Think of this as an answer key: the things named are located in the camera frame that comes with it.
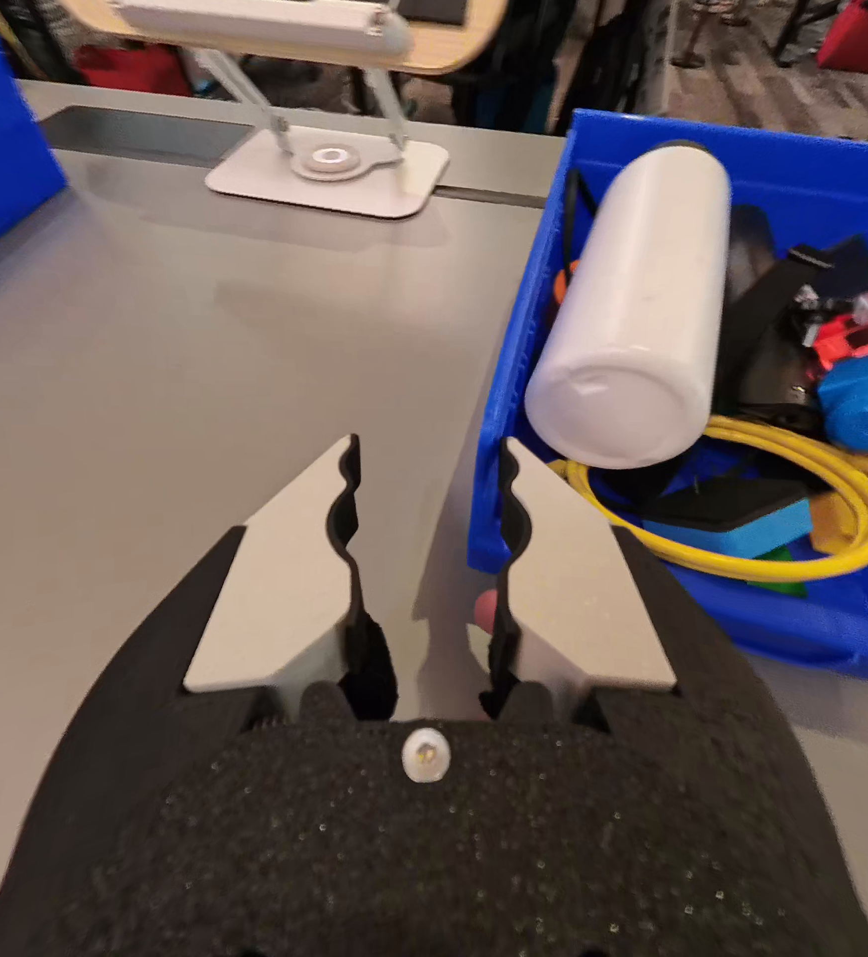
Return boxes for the blue plastic block piece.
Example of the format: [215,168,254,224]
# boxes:
[815,344,868,453]

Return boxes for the red bag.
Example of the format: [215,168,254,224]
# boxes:
[74,43,194,98]

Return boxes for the white bottle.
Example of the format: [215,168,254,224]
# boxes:
[524,138,734,472]

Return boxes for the dark table cable slot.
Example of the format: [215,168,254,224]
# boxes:
[434,183,551,209]

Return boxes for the black backpack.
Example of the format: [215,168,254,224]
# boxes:
[471,0,667,136]

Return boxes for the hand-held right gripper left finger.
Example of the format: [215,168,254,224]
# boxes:
[182,434,399,722]

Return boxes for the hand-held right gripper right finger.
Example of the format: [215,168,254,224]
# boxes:
[466,437,679,722]

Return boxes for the blue black whiteboard eraser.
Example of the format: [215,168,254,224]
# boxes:
[643,478,812,558]

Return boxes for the dark table cable hatch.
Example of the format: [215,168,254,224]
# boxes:
[40,105,256,169]

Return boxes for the red cube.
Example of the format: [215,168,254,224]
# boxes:
[815,0,868,76]

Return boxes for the red plastic part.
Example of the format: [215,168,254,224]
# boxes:
[811,295,868,371]

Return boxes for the green block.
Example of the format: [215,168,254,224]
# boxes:
[755,546,809,595]

